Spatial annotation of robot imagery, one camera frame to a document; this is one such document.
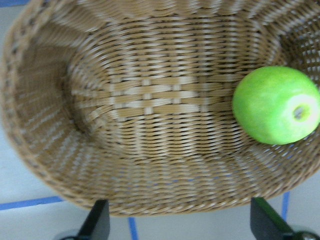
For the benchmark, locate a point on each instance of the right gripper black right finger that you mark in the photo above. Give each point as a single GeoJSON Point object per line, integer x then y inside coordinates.
{"type": "Point", "coordinates": [267, 224]}

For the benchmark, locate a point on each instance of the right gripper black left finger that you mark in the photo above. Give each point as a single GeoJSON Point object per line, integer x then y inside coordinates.
{"type": "Point", "coordinates": [97, 224]}

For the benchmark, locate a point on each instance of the green apple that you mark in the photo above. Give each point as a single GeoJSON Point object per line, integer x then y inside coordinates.
{"type": "Point", "coordinates": [277, 105]}

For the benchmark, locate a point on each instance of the woven wicker basket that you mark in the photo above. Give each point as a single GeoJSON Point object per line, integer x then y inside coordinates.
{"type": "Point", "coordinates": [131, 100]}

